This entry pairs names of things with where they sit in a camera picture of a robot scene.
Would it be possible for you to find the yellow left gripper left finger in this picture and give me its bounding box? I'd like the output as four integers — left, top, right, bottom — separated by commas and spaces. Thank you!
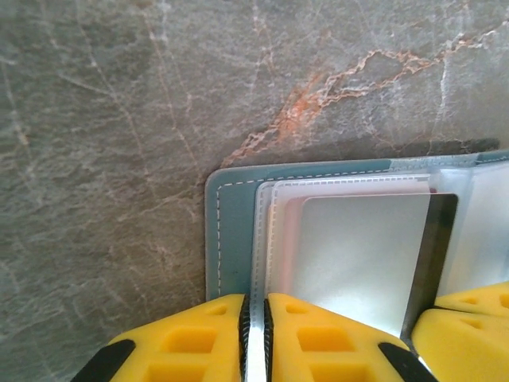
70, 293, 251, 382

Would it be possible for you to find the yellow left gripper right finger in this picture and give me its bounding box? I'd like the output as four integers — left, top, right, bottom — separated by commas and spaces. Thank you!
263, 293, 441, 382

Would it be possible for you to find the silver card with black stripe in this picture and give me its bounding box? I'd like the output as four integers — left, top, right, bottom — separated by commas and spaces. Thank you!
296, 193, 459, 342

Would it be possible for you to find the teal card holder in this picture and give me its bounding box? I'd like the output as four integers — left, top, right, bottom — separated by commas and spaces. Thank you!
204, 149, 509, 382

